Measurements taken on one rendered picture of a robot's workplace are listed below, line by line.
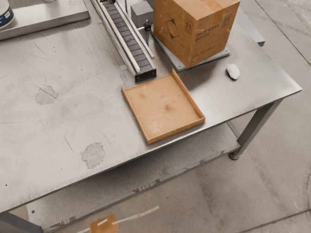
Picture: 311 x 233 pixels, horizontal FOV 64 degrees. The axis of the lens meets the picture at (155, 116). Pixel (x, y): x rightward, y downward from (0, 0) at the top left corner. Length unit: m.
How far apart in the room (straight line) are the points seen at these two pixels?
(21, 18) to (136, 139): 0.95
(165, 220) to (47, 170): 0.96
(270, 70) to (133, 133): 0.75
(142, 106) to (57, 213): 0.85
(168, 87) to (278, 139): 1.26
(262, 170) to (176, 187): 0.65
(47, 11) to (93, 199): 1.10
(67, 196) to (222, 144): 1.04
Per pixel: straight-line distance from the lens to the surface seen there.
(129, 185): 1.58
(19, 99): 1.25
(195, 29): 1.08
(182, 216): 1.77
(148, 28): 1.25
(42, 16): 1.56
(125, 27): 1.39
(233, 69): 1.26
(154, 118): 1.05
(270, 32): 3.08
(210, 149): 1.71
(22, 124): 1.17
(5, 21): 1.57
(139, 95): 1.12
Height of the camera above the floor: 1.72
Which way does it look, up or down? 57 degrees down
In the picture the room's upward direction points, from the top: 2 degrees clockwise
